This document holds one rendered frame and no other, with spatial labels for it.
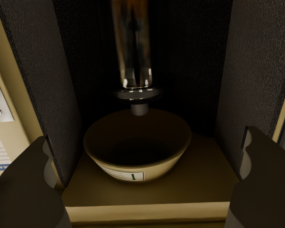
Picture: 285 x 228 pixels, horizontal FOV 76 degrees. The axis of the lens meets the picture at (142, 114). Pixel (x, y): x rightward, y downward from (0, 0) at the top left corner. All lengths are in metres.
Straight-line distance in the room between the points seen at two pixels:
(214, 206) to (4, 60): 0.30
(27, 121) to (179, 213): 0.23
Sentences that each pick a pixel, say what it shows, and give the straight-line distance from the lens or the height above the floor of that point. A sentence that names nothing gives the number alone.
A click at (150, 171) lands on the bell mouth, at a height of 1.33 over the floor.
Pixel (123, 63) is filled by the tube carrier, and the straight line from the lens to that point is 0.23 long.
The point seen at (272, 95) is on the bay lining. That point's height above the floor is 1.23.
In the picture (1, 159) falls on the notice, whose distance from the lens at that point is 0.99.
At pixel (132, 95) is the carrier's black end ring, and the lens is 0.23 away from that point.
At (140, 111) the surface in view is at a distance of 0.28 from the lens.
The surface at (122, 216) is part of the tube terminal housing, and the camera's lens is 0.29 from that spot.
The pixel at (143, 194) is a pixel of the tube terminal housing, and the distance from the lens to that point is 0.28.
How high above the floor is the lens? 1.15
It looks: 27 degrees up
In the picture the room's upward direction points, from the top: 176 degrees clockwise
